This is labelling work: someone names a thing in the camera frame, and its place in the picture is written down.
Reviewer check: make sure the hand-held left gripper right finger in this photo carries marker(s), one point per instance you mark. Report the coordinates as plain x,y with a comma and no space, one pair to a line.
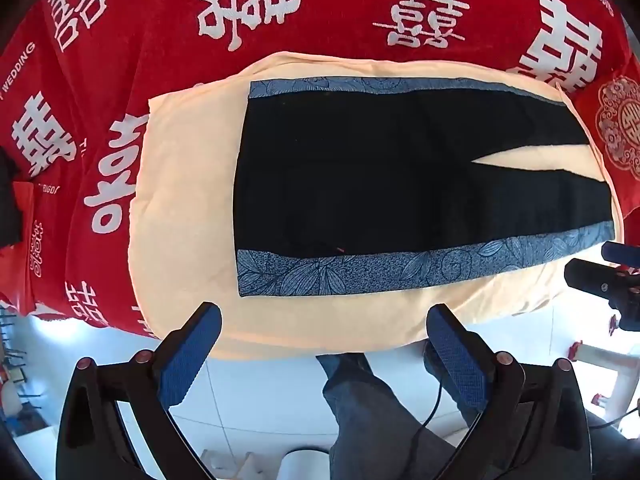
457,355

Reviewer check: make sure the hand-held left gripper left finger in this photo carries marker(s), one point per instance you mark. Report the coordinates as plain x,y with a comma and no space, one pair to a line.
192,355

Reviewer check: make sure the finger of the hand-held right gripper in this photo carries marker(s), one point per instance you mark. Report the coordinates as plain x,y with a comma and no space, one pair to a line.
592,275
622,252

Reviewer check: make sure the black pants with blue trim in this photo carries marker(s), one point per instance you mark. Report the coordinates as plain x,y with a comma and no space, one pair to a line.
350,175

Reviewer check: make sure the person's leg in jeans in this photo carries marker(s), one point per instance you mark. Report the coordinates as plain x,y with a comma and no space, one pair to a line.
370,420

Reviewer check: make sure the red cushion with round ornament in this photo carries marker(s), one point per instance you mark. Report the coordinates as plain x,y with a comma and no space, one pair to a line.
620,125

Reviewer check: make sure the cream blanket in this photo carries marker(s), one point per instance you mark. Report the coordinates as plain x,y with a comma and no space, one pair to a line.
185,185

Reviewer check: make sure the black metal chair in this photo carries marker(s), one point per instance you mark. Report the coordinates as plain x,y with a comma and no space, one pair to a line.
12,355

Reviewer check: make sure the dark cloth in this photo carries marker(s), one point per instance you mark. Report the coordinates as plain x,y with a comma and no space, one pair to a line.
10,195

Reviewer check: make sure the red printed blanket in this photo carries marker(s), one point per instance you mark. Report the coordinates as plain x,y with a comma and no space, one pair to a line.
150,35

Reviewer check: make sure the white pipe frame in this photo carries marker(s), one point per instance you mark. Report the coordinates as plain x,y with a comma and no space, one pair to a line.
622,385

